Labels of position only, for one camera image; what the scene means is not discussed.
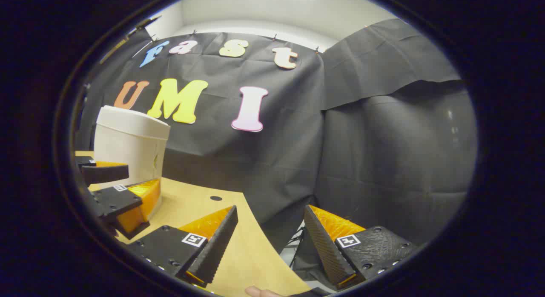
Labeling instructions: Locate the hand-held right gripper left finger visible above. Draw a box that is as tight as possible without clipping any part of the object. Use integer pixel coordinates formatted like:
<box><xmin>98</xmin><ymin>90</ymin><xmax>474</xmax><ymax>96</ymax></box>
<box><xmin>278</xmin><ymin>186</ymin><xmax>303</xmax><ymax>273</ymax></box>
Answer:
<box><xmin>126</xmin><ymin>205</ymin><xmax>239</xmax><ymax>288</ymax></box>

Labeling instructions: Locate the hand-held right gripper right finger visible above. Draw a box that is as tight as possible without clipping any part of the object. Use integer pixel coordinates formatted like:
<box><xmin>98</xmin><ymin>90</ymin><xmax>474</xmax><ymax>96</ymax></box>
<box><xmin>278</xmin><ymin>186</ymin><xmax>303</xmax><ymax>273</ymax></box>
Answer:
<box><xmin>303</xmin><ymin>205</ymin><xmax>420</xmax><ymax>290</ymax></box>

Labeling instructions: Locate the white desktop garbage bin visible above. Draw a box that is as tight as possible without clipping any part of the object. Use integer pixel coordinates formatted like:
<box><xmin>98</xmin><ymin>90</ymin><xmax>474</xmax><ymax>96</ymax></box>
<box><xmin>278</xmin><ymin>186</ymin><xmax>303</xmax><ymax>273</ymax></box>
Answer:
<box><xmin>94</xmin><ymin>105</ymin><xmax>171</xmax><ymax>219</ymax></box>

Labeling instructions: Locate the black backdrop cloth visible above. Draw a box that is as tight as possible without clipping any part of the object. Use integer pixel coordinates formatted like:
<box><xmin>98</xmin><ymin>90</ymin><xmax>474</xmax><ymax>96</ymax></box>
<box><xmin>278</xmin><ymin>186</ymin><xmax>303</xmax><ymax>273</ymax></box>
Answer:
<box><xmin>75</xmin><ymin>18</ymin><xmax>477</xmax><ymax>285</ymax></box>

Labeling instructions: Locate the thin white rod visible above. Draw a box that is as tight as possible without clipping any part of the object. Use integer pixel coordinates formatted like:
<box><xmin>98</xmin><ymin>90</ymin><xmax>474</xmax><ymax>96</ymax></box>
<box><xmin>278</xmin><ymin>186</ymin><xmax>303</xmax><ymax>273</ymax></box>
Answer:
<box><xmin>131</xmin><ymin>40</ymin><xmax>155</xmax><ymax>59</ymax></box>

